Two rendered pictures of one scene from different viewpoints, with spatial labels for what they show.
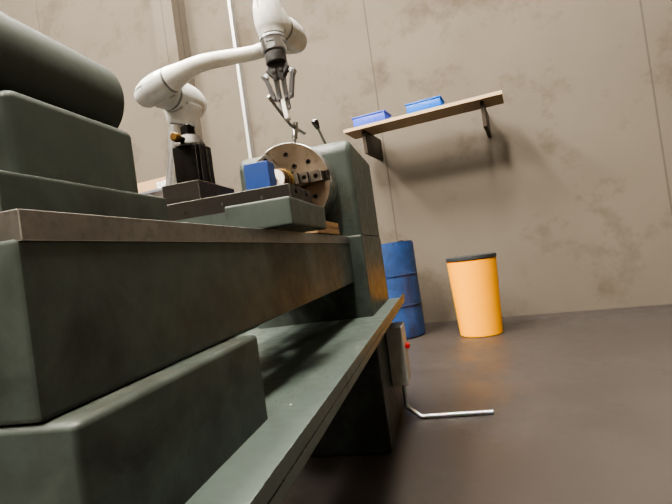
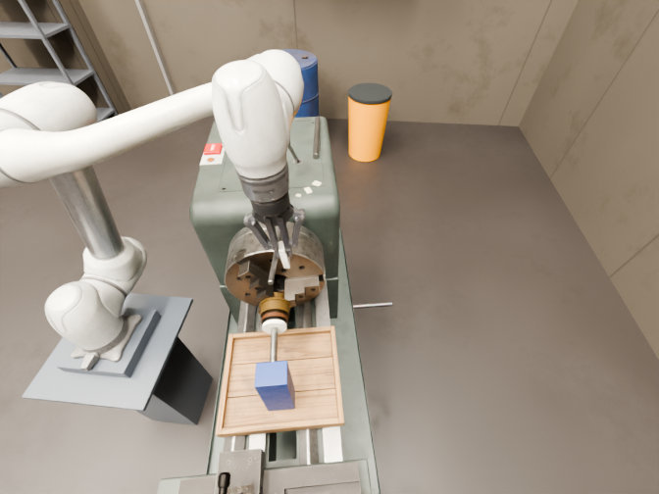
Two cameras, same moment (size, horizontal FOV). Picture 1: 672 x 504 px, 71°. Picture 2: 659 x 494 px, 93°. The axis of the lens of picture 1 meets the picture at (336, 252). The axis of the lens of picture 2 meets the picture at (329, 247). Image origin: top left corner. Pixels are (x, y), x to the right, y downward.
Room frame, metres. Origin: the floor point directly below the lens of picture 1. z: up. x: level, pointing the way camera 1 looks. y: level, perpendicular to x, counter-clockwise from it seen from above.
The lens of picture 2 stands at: (1.17, 0.14, 1.90)
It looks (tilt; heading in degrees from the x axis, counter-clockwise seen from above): 49 degrees down; 343
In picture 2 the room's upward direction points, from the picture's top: straight up
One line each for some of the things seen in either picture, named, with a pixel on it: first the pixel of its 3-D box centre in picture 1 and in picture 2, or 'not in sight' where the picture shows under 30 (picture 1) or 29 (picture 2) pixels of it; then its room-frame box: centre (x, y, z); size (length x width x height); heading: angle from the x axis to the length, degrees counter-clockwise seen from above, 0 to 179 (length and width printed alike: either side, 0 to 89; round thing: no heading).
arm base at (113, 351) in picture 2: not in sight; (101, 338); (1.89, 0.79, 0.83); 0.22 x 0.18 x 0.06; 157
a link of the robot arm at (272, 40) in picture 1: (273, 45); (265, 177); (1.65, 0.12, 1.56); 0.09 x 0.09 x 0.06
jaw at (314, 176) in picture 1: (310, 178); (304, 286); (1.71, 0.06, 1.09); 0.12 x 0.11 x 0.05; 78
